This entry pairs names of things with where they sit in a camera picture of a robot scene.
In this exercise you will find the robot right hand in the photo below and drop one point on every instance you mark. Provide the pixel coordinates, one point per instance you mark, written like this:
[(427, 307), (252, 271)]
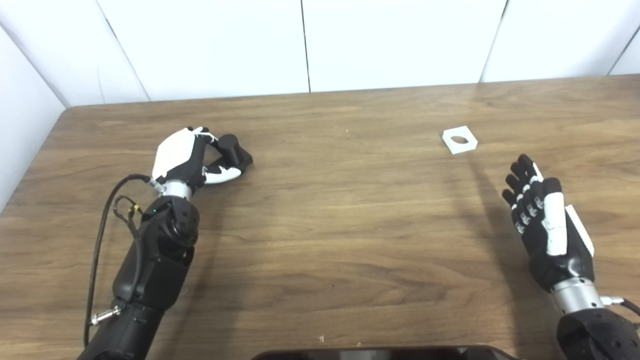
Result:
[(555, 260)]

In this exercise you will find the black peg with square base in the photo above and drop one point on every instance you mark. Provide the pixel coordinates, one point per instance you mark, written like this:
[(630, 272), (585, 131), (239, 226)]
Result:
[(235, 150)]

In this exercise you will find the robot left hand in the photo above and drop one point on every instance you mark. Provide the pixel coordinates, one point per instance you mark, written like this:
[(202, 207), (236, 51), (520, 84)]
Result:
[(175, 155)]

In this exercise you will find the white square piece with hole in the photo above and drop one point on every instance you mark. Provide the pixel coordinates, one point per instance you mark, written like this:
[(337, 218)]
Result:
[(470, 146)]

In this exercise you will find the dark glossy robot chest edge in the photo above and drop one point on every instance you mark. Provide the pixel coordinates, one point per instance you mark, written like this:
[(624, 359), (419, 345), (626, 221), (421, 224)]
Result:
[(385, 354)]

